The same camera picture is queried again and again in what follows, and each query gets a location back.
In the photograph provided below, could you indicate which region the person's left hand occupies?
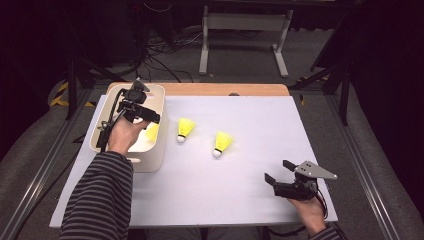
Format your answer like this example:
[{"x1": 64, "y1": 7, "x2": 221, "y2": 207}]
[{"x1": 107, "y1": 116, "x2": 151, "y2": 157}]

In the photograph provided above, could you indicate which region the white metal stand frame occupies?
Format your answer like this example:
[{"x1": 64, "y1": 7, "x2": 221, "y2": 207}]
[{"x1": 198, "y1": 5, "x2": 294, "y2": 78}]

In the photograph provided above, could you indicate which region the person's right hand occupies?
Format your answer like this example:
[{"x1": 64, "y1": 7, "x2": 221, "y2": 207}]
[{"x1": 287, "y1": 196, "x2": 326, "y2": 236}]

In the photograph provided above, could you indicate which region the black tripod stand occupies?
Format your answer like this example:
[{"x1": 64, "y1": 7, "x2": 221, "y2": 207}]
[{"x1": 64, "y1": 56, "x2": 128, "y2": 121}]

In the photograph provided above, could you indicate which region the right hand-held gripper black cable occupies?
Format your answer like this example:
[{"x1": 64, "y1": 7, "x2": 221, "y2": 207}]
[{"x1": 266, "y1": 188, "x2": 329, "y2": 238}]

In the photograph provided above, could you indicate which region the white plastic storage bin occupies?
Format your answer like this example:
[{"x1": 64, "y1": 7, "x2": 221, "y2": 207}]
[{"x1": 89, "y1": 83, "x2": 169, "y2": 174}]

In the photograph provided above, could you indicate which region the hand-held gripper black cable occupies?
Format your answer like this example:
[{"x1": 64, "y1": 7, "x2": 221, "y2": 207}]
[
  {"x1": 266, "y1": 188, "x2": 329, "y2": 238},
  {"x1": 96, "y1": 89, "x2": 126, "y2": 153}
]

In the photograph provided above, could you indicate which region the black metal stand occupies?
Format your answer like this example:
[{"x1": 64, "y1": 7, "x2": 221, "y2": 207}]
[{"x1": 288, "y1": 13, "x2": 354, "y2": 127}]

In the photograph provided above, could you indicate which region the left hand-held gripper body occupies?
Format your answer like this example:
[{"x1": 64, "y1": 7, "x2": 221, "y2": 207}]
[{"x1": 116, "y1": 78, "x2": 151, "y2": 124}]

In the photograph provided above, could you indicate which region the aluminium floor rail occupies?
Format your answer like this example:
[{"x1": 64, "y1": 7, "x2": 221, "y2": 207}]
[
  {"x1": 324, "y1": 94, "x2": 401, "y2": 240},
  {"x1": 0, "y1": 86, "x2": 98, "y2": 240}
]

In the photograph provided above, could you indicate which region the yellow shuttlecock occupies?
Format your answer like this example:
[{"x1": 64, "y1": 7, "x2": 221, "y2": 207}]
[
  {"x1": 176, "y1": 117, "x2": 197, "y2": 144},
  {"x1": 145, "y1": 123, "x2": 160, "y2": 144},
  {"x1": 212, "y1": 130, "x2": 235, "y2": 159}
]

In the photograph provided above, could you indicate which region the yellow black hazard tape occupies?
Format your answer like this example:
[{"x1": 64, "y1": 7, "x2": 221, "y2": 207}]
[{"x1": 49, "y1": 81, "x2": 96, "y2": 108}]

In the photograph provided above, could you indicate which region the white board sheet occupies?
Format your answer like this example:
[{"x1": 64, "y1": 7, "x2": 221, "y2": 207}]
[{"x1": 49, "y1": 94, "x2": 338, "y2": 229}]

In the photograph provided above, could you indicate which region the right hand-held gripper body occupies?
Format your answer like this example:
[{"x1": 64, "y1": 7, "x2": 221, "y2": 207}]
[{"x1": 273, "y1": 160, "x2": 338, "y2": 202}]

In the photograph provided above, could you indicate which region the left hand-held gripper black cable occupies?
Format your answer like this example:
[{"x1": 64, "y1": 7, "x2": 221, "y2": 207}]
[{"x1": 96, "y1": 89, "x2": 126, "y2": 153}]

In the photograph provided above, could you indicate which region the black floor cables bundle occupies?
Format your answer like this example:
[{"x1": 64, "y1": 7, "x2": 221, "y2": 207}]
[{"x1": 109, "y1": 29, "x2": 204, "y2": 84}]

